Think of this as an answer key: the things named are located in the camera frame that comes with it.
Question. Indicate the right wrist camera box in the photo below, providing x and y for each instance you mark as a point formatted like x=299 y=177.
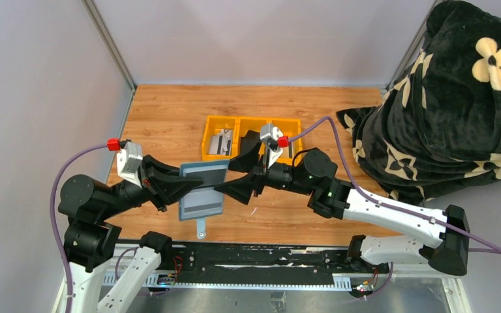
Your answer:
x=275 y=142

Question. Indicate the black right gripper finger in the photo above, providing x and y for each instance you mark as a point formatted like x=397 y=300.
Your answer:
x=245 y=163
x=241 y=189

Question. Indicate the aluminium frame post left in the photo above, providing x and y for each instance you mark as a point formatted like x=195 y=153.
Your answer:
x=107 y=38

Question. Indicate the aluminium frame post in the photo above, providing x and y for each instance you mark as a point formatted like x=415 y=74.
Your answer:
x=107 y=38
x=409 y=53

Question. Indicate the blue leather card holder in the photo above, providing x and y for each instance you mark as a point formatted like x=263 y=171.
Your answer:
x=204 y=200

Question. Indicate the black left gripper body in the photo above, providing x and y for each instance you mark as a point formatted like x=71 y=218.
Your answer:
x=126 y=194

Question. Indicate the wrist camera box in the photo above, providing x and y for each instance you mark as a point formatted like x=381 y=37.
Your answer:
x=275 y=142
x=129 y=156

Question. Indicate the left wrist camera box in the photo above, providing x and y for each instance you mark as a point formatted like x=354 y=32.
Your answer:
x=129 y=156

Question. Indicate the black card in tray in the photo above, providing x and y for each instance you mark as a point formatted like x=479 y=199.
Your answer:
x=249 y=142

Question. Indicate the aluminium frame post right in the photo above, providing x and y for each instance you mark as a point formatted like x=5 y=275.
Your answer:
x=409 y=53

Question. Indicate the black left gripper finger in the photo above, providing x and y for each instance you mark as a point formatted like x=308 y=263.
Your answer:
x=164 y=190
x=150 y=163

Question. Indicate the white striped credit card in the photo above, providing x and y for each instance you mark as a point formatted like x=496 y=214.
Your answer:
x=226 y=137

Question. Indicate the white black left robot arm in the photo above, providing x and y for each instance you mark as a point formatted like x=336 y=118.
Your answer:
x=90 y=241

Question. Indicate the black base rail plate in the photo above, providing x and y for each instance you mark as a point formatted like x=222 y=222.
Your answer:
x=262 y=265

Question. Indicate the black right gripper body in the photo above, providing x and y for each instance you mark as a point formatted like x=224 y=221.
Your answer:
x=283 y=176

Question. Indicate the grey white credit card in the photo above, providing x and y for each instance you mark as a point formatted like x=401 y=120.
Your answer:
x=214 y=147

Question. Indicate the yellow plastic compartment tray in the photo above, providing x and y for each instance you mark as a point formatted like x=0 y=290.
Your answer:
x=240 y=125

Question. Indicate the black floral fleece blanket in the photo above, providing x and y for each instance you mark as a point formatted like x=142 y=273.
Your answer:
x=438 y=128

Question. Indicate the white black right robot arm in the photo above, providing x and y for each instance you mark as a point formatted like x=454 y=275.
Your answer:
x=436 y=237

